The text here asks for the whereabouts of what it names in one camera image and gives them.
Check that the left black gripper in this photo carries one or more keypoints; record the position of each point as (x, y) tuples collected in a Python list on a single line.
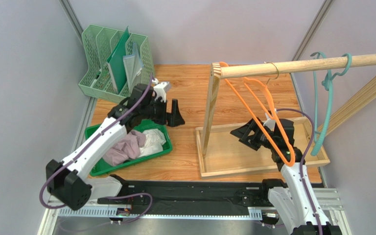
[(174, 119)]

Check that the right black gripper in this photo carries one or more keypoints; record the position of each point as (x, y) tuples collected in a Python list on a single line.
[(257, 135)]

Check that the white tank top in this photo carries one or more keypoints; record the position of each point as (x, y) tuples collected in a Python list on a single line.
[(155, 139)]

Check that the orange velvet hanger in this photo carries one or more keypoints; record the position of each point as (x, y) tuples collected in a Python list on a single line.
[(271, 112)]

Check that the mauve tank top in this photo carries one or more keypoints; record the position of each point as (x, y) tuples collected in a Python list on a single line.
[(128, 148)]

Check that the teal hanger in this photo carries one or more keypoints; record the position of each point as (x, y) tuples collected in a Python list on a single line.
[(327, 83)]

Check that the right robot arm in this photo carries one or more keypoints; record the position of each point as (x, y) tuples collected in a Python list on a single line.
[(293, 198)]

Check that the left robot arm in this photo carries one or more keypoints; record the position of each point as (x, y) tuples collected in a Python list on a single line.
[(67, 180)]

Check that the wooden clothes rack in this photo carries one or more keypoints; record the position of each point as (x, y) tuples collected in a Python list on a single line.
[(220, 154)]

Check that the grey mesh pouch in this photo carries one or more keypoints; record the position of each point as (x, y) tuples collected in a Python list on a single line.
[(133, 67)]

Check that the dark green folder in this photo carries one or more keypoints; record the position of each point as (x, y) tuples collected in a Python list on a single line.
[(115, 62)]

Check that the light green file organizer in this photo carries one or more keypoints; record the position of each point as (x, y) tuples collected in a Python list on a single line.
[(99, 43)]

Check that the green plastic tray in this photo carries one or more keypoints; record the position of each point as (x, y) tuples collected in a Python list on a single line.
[(101, 167)]

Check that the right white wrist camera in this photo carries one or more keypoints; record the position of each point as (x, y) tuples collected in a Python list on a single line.
[(270, 121)]

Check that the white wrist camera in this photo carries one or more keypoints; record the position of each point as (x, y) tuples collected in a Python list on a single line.
[(161, 89), (270, 121)]

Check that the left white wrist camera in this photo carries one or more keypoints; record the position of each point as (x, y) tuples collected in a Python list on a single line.
[(161, 89)]

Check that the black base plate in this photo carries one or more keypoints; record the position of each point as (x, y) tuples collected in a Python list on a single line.
[(191, 198)]

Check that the aluminium frame rail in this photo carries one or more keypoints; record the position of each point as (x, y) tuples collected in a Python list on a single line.
[(267, 216)]

